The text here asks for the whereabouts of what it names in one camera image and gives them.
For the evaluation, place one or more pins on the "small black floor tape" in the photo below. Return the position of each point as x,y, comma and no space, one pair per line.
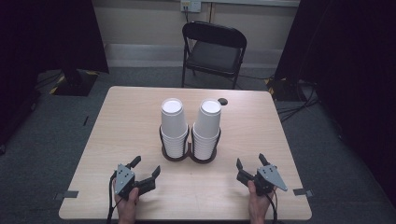
85,120

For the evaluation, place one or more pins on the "black folding chair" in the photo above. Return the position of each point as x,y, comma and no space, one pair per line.
213,53

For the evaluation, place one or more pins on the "person's left hand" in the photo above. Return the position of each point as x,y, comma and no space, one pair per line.
127,207

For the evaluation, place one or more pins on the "stack of white paper cups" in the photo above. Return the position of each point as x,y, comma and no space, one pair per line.
173,127
208,129

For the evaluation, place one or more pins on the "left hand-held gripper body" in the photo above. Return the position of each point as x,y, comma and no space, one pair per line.
125,180

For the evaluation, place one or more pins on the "white wall outlet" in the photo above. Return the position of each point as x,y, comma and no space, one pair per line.
190,5

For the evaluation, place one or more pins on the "black curtain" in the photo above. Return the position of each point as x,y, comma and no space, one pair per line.
37,37
351,62

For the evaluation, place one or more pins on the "black table grommet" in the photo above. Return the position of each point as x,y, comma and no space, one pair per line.
222,101

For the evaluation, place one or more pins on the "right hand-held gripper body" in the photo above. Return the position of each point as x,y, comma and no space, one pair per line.
268,178

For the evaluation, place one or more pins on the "grey floor tape strip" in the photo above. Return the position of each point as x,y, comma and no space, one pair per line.
67,194
302,192

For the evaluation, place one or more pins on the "person's right hand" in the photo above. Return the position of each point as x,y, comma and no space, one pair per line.
259,207

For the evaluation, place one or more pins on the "black stand base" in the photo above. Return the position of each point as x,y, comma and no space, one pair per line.
74,83
281,88

